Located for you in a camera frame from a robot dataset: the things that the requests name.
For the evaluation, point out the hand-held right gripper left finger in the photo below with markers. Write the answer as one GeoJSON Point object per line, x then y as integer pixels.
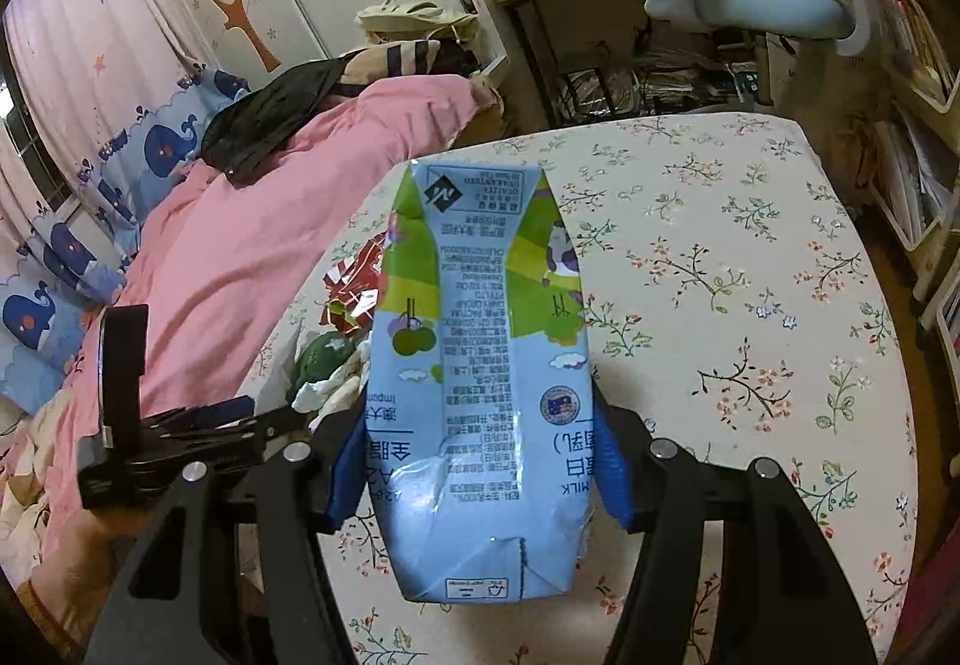
{"type": "Point", "coordinates": [343, 481]}

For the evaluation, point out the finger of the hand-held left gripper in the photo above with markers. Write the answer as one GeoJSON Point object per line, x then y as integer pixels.
{"type": "Point", "coordinates": [217, 432]}

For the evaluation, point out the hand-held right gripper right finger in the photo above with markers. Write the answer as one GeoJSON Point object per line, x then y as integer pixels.
{"type": "Point", "coordinates": [616, 485]}

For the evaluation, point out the blue milk carton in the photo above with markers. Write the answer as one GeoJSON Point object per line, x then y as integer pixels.
{"type": "Point", "coordinates": [465, 365]}

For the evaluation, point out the red snack wrapper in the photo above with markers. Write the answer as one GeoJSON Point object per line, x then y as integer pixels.
{"type": "Point", "coordinates": [352, 294]}

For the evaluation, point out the person's left hand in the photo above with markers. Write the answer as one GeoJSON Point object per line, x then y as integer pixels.
{"type": "Point", "coordinates": [82, 560]}

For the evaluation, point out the green and white crumpled item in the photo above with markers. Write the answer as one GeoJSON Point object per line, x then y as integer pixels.
{"type": "Point", "coordinates": [330, 391]}

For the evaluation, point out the green crumpled wrapper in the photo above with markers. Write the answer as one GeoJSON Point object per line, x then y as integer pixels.
{"type": "Point", "coordinates": [319, 358]}

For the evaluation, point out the pink blanket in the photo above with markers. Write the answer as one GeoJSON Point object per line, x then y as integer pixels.
{"type": "Point", "coordinates": [247, 223]}

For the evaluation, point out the floral tablecloth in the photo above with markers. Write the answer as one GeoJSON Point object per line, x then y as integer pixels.
{"type": "Point", "coordinates": [720, 305]}

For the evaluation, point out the whale print curtain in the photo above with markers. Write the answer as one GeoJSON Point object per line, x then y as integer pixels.
{"type": "Point", "coordinates": [90, 110]}

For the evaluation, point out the black garment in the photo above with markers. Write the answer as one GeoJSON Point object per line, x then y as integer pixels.
{"type": "Point", "coordinates": [270, 110]}

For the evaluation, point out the striped beige cloth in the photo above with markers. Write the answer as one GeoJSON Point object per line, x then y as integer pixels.
{"type": "Point", "coordinates": [409, 59]}

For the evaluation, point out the beige tote bag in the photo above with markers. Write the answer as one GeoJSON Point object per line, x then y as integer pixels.
{"type": "Point", "coordinates": [412, 19]}

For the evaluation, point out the white bookshelf with books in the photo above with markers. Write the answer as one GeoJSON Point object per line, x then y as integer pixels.
{"type": "Point", "coordinates": [911, 110]}

